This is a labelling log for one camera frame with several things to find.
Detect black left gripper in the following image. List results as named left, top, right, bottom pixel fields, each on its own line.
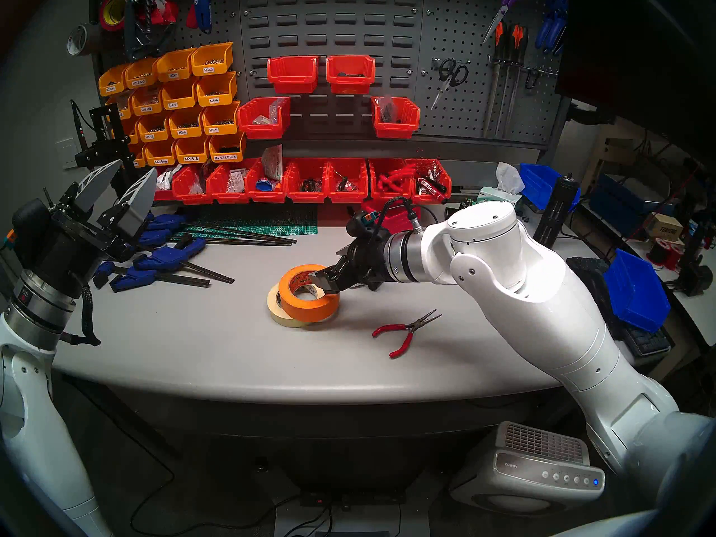
left=22, top=160, right=158, bottom=296

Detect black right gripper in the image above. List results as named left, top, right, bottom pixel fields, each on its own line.
left=309, top=233, right=392, bottom=295

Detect orange tape roll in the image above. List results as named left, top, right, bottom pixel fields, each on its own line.
left=278, top=264, right=341, bottom=324

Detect beige masking tape roll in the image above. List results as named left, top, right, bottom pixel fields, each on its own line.
left=266, top=284, right=314, bottom=328

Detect black-handled scissors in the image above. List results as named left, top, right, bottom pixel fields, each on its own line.
left=431, top=59, right=469, bottom=110

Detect red tape roll yellow core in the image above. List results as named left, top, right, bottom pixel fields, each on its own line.
left=98, top=0, right=135, bottom=32

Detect black tool stand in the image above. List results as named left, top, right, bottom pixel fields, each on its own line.
left=76, top=102, right=149, bottom=204

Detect red plastic parts bin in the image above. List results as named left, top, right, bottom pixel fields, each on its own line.
left=246, top=160, right=294, bottom=202
left=237, top=97, right=291, bottom=140
left=326, top=55, right=376, bottom=95
left=151, top=167, right=181, bottom=202
left=206, top=162, right=252, bottom=204
left=171, top=166, right=216, bottom=205
left=327, top=157, right=370, bottom=202
left=372, top=97, right=420, bottom=139
left=413, top=158, right=453, bottom=205
left=285, top=158, right=333, bottom=202
left=368, top=157, right=417, bottom=202
left=267, top=56, right=319, bottom=95

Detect green cutting mat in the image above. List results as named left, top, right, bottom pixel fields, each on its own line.
left=182, top=206, right=319, bottom=241

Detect small red loose bin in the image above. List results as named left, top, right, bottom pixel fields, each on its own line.
left=361, top=200, right=421, bottom=233

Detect black soldering iron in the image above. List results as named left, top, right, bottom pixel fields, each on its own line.
left=70, top=100, right=96, bottom=170

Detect clear plastic bag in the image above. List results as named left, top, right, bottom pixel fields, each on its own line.
left=263, top=144, right=285, bottom=181

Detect black red marker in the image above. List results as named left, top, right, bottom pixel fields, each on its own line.
left=417, top=175, right=449, bottom=204

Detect Kimtech tissue box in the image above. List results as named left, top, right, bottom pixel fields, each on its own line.
left=477, top=162, right=526, bottom=208

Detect red white plastic tool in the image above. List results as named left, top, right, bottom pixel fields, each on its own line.
left=140, top=0, right=181, bottom=26

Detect blue plastic bin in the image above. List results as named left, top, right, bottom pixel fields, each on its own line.
left=603, top=249, right=671, bottom=332
left=519, top=162, right=581, bottom=211

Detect black perforated cylinder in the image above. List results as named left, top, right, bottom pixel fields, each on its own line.
left=534, top=174, right=581, bottom=248

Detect black power strip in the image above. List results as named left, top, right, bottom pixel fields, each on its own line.
left=299, top=488, right=406, bottom=508

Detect black metal tool rack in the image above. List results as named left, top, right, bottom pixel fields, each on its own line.
left=489, top=58, right=560, bottom=90

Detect white Coway air purifier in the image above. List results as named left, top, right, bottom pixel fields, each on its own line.
left=449, top=421, right=606, bottom=514

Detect black keyboard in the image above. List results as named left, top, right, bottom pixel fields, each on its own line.
left=566, top=256, right=672, bottom=356

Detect cardboard box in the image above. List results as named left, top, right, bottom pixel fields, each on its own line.
left=643, top=211, right=684, bottom=241

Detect black computer monitor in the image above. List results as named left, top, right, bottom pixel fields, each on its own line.
left=554, top=0, right=716, bottom=162

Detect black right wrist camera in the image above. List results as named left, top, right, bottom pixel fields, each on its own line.
left=346, top=209, right=387, bottom=239

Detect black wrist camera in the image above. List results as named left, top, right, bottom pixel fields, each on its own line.
left=346, top=209, right=387, bottom=239
left=8, top=199, right=51, bottom=265

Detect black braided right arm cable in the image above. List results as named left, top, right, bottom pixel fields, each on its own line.
left=374, top=196, right=427, bottom=234

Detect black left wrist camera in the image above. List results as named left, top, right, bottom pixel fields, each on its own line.
left=8, top=199, right=51, bottom=265

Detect red-handled needle-nose pliers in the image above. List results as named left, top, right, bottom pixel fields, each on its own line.
left=372, top=309, right=442, bottom=359

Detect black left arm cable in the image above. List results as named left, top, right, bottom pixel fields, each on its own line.
left=60, top=284, right=101, bottom=346

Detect grey duct tape roll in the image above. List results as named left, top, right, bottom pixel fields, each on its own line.
left=67, top=24, right=104, bottom=57

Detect dark grey pegboard wall panel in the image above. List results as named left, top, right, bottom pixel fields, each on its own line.
left=89, top=0, right=571, bottom=150

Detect orange-handled screwdriver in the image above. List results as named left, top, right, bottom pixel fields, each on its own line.
left=503, top=24, right=529, bottom=134
left=487, top=22, right=511, bottom=134

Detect purple-handled scissors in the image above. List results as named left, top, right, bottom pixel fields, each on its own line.
left=484, top=0, right=527, bottom=44

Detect blue-handled pliers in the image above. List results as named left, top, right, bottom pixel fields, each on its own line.
left=534, top=0, right=568, bottom=56

